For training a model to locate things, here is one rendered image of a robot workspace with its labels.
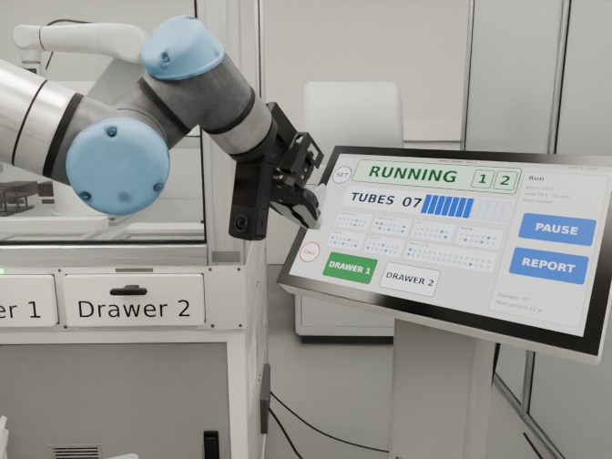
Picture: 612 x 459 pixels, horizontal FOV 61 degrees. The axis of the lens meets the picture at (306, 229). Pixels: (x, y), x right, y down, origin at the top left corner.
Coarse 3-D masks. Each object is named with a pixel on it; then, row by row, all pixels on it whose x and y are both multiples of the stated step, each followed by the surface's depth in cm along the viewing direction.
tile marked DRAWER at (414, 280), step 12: (396, 264) 85; (408, 264) 84; (384, 276) 85; (396, 276) 84; (408, 276) 83; (420, 276) 82; (432, 276) 82; (384, 288) 84; (396, 288) 83; (408, 288) 82; (420, 288) 81; (432, 288) 81
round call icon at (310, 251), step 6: (306, 240) 96; (306, 246) 96; (312, 246) 95; (318, 246) 95; (300, 252) 96; (306, 252) 95; (312, 252) 94; (318, 252) 94; (300, 258) 95; (306, 258) 94; (312, 258) 94
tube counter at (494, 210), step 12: (408, 192) 92; (420, 192) 90; (408, 204) 90; (420, 204) 89; (432, 204) 88; (444, 204) 87; (456, 204) 86; (468, 204) 85; (480, 204) 84; (492, 204) 83; (504, 204) 82; (444, 216) 86; (456, 216) 85; (468, 216) 84; (480, 216) 83; (492, 216) 82; (504, 216) 81
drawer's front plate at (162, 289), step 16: (64, 288) 109; (80, 288) 109; (96, 288) 110; (112, 288) 110; (160, 288) 110; (176, 288) 110; (192, 288) 110; (96, 304) 110; (128, 304) 110; (144, 304) 111; (176, 304) 111; (192, 304) 111; (80, 320) 111; (96, 320) 111; (112, 320) 111; (128, 320) 111; (144, 320) 111; (160, 320) 111; (176, 320) 111; (192, 320) 112
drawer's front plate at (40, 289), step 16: (0, 288) 109; (16, 288) 109; (32, 288) 109; (48, 288) 109; (0, 304) 110; (16, 304) 110; (32, 304) 110; (48, 304) 110; (0, 320) 111; (16, 320) 111; (32, 320) 111; (48, 320) 111
